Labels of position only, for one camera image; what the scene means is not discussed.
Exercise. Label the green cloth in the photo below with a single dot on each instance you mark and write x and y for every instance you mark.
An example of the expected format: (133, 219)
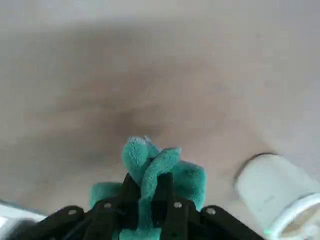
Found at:
(135, 155)

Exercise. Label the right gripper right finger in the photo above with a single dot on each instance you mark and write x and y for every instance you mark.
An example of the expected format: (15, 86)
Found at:
(180, 220)

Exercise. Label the cream bin with flip lid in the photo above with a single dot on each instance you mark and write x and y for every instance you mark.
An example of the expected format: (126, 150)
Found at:
(270, 182)

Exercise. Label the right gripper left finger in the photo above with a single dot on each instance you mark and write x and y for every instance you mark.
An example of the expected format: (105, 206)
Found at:
(110, 220)

